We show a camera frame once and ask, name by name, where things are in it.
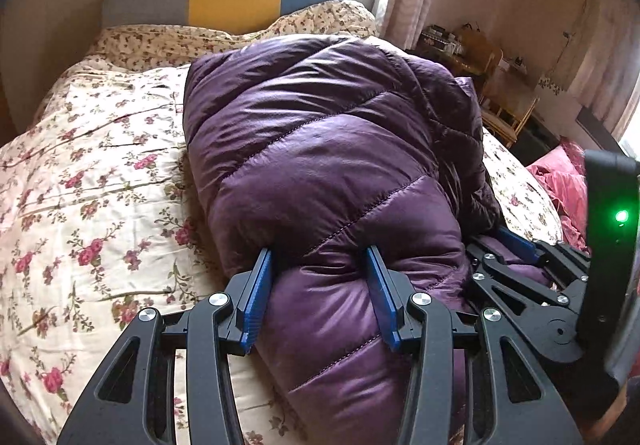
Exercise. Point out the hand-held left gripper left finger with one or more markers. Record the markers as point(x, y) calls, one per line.
point(257, 295)

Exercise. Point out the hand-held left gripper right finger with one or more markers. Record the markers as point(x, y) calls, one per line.
point(382, 295)

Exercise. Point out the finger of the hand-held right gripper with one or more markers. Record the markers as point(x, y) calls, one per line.
point(520, 245)
point(520, 292)

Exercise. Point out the purple quilted down jacket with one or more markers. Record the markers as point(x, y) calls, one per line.
point(320, 150)

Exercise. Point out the pink crumpled cloth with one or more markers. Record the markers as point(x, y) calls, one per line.
point(557, 185)

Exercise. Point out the wooden chair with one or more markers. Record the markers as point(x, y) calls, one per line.
point(510, 120)

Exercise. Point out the cluttered wooden desk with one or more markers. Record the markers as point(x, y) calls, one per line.
point(470, 50)

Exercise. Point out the floral duvet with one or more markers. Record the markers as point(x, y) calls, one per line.
point(90, 175)

